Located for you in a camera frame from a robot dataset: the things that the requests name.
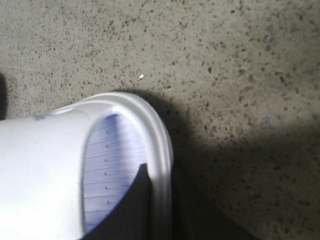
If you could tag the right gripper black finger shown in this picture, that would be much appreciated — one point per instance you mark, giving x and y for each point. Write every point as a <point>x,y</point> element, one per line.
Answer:
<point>129,220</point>

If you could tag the light blue slipper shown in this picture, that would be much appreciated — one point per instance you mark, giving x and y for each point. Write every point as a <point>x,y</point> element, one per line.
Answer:
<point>62,173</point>

